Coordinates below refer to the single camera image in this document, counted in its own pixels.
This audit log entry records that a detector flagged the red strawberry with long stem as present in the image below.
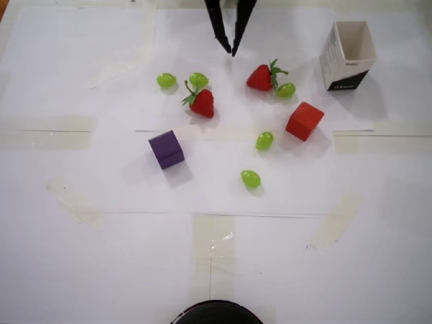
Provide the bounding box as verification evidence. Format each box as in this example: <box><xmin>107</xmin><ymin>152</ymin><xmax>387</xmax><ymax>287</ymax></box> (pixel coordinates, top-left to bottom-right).
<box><xmin>182</xmin><ymin>80</ymin><xmax>216</xmax><ymax>119</ymax></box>

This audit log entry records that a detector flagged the red strawberry with leafy top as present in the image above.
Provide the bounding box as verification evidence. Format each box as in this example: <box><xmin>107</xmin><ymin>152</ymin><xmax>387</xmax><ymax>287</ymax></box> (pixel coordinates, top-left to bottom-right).
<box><xmin>246</xmin><ymin>59</ymin><xmax>290</xmax><ymax>92</ymax></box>

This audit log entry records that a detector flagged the black round base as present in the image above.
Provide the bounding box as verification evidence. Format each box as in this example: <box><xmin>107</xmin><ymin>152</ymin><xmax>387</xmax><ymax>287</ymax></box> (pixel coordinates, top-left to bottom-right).
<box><xmin>170</xmin><ymin>299</ymin><xmax>264</xmax><ymax>324</ymax></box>

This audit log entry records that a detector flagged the beige masking tape strip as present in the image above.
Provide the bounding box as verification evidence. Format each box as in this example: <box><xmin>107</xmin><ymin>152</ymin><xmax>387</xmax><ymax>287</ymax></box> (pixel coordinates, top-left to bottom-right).
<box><xmin>45</xmin><ymin>173</ymin><xmax>109</xmax><ymax>236</ymax></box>
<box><xmin>308</xmin><ymin>192</ymin><xmax>365</xmax><ymax>252</ymax></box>
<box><xmin>333</xmin><ymin>120</ymin><xmax>432</xmax><ymax>156</ymax></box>
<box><xmin>192</xmin><ymin>214</ymin><xmax>237</xmax><ymax>301</ymax></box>
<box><xmin>0</xmin><ymin>116</ymin><xmax>95</xmax><ymax>152</ymax></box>

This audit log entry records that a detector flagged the red cube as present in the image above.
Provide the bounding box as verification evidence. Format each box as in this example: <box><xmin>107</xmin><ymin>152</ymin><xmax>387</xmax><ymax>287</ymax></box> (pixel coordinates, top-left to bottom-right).
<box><xmin>285</xmin><ymin>101</ymin><xmax>325</xmax><ymax>142</ymax></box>

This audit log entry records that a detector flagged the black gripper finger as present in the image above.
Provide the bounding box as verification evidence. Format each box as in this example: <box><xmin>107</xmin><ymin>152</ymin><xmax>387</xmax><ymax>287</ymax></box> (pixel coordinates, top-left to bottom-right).
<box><xmin>204</xmin><ymin>0</ymin><xmax>232</xmax><ymax>54</ymax></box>
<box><xmin>232</xmin><ymin>0</ymin><xmax>257</xmax><ymax>57</ymax></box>

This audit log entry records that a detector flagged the green grape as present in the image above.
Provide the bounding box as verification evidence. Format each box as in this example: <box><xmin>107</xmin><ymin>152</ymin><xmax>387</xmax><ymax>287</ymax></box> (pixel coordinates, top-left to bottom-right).
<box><xmin>156</xmin><ymin>72</ymin><xmax>177</xmax><ymax>89</ymax></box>
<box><xmin>275</xmin><ymin>82</ymin><xmax>297</xmax><ymax>99</ymax></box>
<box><xmin>188</xmin><ymin>72</ymin><xmax>209</xmax><ymax>88</ymax></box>
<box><xmin>255</xmin><ymin>131</ymin><xmax>275</xmax><ymax>151</ymax></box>
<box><xmin>240</xmin><ymin>169</ymin><xmax>263</xmax><ymax>188</ymax></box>

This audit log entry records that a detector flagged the white and black paper box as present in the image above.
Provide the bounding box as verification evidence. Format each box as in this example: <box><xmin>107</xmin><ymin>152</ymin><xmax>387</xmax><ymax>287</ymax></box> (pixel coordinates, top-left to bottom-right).
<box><xmin>319</xmin><ymin>20</ymin><xmax>377</xmax><ymax>92</ymax></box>

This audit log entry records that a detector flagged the purple cube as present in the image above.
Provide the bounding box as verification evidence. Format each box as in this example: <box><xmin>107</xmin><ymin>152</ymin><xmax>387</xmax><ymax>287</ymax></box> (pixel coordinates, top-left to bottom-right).
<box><xmin>148</xmin><ymin>130</ymin><xmax>186</xmax><ymax>170</ymax></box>

